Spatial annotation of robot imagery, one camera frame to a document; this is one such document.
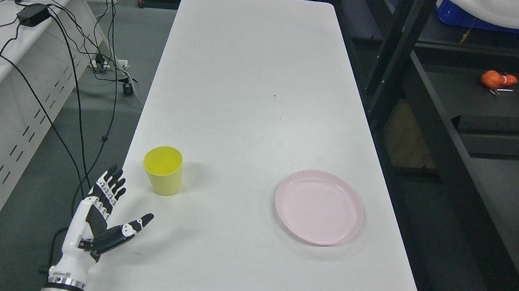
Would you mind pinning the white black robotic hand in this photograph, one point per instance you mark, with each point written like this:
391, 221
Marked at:
90, 233

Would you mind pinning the yellow plastic cup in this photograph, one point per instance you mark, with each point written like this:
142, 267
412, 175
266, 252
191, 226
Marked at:
164, 166

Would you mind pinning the black metal shelf rack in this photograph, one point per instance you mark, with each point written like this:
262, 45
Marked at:
450, 146

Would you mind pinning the orange toy on shelf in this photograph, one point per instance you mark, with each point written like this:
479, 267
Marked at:
493, 79

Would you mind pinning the white power strip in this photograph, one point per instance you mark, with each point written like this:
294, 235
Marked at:
101, 63

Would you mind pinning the white table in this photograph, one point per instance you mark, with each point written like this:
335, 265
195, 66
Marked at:
250, 92

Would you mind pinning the black power adapter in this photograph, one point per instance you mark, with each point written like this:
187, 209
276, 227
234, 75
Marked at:
34, 14

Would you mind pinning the pink plastic plate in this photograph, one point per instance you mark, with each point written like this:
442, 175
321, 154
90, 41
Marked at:
319, 207

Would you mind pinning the blue plastic crate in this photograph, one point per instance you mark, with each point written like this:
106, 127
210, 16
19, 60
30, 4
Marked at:
451, 14

